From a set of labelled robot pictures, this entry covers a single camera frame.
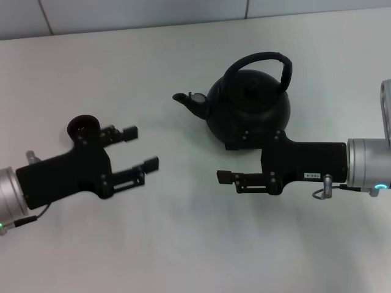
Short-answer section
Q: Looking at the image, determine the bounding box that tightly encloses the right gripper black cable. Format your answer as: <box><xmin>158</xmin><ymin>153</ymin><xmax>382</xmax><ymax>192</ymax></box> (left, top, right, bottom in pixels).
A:
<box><xmin>311</xmin><ymin>183</ymin><xmax>377</xmax><ymax>201</ymax></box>

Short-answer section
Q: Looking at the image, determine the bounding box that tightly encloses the small dark teacup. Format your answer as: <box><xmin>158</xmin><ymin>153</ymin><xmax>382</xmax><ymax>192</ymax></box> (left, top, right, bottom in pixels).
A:
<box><xmin>67</xmin><ymin>114</ymin><xmax>100</xmax><ymax>144</ymax></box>

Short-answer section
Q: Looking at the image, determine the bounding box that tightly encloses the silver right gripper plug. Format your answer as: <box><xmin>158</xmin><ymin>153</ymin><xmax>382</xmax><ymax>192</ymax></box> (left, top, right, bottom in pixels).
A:
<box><xmin>323</xmin><ymin>174</ymin><xmax>334</xmax><ymax>197</ymax></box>

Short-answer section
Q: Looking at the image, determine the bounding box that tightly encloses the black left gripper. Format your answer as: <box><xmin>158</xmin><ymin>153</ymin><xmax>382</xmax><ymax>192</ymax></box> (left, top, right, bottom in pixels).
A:
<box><xmin>15</xmin><ymin>124</ymin><xmax>160</xmax><ymax>211</ymax></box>

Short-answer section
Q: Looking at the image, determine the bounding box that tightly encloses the black round teapot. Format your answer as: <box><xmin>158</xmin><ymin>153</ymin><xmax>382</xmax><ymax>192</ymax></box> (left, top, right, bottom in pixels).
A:
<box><xmin>172</xmin><ymin>51</ymin><xmax>293</xmax><ymax>150</ymax></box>

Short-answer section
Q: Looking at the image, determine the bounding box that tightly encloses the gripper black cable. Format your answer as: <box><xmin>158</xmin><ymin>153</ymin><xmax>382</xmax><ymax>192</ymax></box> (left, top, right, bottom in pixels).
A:
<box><xmin>4</xmin><ymin>203</ymin><xmax>51</xmax><ymax>230</ymax></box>
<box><xmin>311</xmin><ymin>183</ymin><xmax>377</xmax><ymax>201</ymax></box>

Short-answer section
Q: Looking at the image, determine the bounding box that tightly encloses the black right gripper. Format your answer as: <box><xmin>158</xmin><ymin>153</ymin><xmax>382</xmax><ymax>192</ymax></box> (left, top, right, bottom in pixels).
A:
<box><xmin>216</xmin><ymin>129</ymin><xmax>349</xmax><ymax>197</ymax></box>

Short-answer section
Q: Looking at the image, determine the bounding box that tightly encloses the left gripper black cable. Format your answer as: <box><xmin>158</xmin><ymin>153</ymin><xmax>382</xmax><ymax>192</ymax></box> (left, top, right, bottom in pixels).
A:
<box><xmin>4</xmin><ymin>203</ymin><xmax>51</xmax><ymax>230</ymax></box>

